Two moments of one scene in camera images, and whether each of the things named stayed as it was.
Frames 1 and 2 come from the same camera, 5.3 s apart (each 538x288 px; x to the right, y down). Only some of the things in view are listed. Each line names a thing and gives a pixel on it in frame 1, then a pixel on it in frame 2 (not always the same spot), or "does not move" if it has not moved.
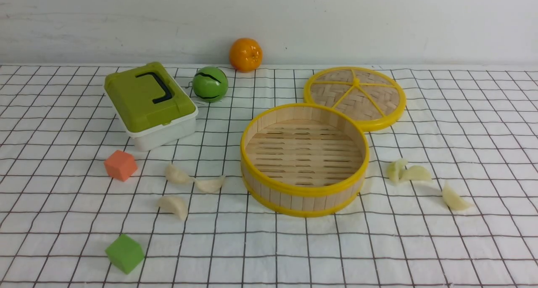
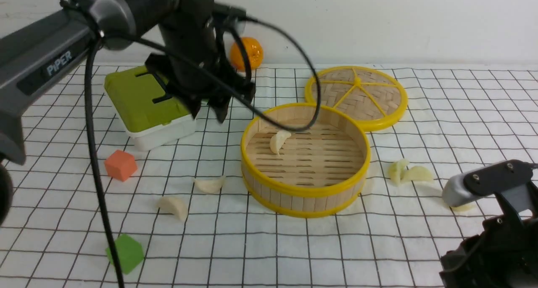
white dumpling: (173, 174) → (278, 139)
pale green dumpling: (415, 173) does not move
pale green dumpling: (394, 169) does not move
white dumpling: (174, 204) does not move
